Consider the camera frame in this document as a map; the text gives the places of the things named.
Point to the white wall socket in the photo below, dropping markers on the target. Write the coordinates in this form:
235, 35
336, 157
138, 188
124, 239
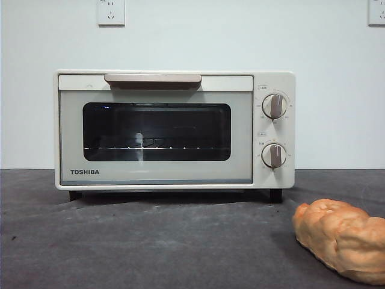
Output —
377, 13
110, 13

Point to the oven timer knob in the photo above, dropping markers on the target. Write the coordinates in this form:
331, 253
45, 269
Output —
273, 155

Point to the white Toshiba toaster oven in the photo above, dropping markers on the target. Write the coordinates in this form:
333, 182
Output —
289, 132

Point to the dark grey table cloth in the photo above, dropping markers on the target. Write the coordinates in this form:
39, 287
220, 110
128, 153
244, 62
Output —
150, 247

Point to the golden bread loaf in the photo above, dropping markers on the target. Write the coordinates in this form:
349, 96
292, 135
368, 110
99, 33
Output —
340, 238

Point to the oven temperature knob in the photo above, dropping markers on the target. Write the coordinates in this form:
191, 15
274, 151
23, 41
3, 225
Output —
274, 106

